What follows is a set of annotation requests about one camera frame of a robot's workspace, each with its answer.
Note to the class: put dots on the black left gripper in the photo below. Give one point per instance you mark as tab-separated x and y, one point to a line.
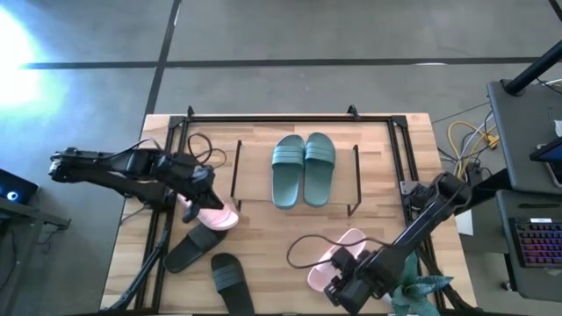
184	175

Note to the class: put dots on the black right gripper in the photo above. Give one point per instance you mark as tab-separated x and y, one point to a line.
360	289

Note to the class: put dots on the pink rubber slide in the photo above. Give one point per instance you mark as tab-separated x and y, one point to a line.
219	217
347	239

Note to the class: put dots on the black rubber slide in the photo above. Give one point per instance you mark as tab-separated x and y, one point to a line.
230	285
193	248

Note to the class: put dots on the green rubber slide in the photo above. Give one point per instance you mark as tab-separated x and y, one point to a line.
287	175
319	175

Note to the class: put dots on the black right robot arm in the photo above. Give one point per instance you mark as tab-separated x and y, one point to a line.
421	224

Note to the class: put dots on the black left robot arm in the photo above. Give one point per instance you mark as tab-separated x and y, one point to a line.
110	169

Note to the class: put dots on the potted plant in white pot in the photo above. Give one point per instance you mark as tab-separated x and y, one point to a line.
417	289

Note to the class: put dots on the white paper sheet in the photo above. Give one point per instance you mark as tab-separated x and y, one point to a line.
464	223

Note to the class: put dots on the black power strip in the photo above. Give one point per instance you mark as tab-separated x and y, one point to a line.
474	173

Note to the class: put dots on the black side stand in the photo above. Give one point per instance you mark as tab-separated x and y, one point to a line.
30	215

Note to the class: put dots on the backlit black keyboard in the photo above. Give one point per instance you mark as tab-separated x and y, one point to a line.
538	243

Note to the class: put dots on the grey desk with keyboard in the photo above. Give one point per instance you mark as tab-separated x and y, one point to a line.
527	204

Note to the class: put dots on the black device with blue light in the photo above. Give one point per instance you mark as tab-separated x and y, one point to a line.
15	186

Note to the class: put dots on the grey desk with pole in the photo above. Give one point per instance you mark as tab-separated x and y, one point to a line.
522	145

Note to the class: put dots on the black tablet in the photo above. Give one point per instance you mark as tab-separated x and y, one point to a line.
549	152

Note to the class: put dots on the black round pole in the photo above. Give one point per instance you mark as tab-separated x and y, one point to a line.
531	70

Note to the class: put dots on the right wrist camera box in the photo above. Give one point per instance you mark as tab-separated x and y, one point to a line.
349	261

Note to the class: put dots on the wooden shelf with black frame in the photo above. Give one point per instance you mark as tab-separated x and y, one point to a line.
257	175

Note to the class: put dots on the grey metal mount plate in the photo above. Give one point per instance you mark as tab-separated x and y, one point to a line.
410	186

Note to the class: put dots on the black aluminium table frame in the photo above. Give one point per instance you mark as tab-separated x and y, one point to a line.
392	149

